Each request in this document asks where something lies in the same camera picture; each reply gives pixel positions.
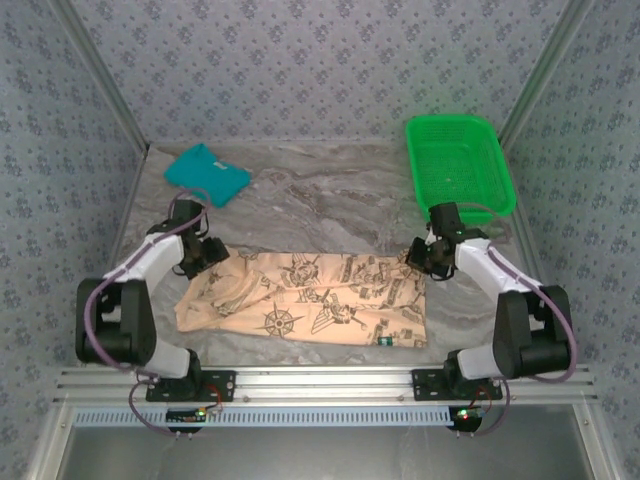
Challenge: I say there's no peach printed t-shirt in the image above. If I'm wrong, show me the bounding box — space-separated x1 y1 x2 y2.
173 249 429 350

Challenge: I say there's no folded teal t-shirt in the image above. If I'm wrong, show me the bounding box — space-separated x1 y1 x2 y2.
163 143 253 210

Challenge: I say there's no green plastic basket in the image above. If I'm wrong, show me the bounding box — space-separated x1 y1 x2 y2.
404 114 518 224

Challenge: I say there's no aluminium frame post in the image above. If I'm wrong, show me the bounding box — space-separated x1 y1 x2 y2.
49 0 152 157
498 0 597 147

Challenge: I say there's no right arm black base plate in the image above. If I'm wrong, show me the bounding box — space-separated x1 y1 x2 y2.
410 368 504 403

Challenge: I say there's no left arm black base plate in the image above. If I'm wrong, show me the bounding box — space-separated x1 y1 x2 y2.
144 368 237 404

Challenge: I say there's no aluminium mounting rail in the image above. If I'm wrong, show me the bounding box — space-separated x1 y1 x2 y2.
53 364 599 405

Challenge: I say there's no aluminium perforated rail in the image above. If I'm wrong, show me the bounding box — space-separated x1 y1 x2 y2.
73 405 457 428

